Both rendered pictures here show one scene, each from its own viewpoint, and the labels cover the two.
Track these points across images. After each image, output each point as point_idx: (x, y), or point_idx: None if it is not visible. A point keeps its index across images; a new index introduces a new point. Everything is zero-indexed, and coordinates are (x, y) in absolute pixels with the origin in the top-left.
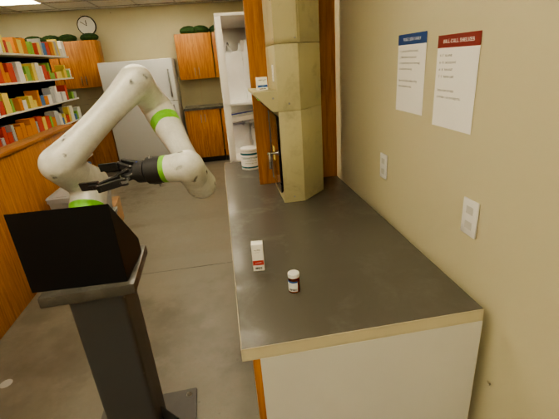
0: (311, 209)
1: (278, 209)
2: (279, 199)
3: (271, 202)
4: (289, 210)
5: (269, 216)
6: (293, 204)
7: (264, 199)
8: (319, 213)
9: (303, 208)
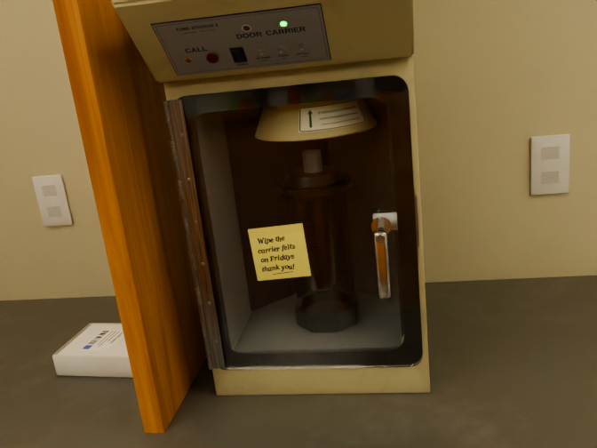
0: (515, 351)
1: (496, 412)
2: (388, 402)
3: (406, 421)
4: (511, 391)
5: (563, 439)
6: (456, 378)
7: (366, 437)
8: (548, 342)
9: (496, 364)
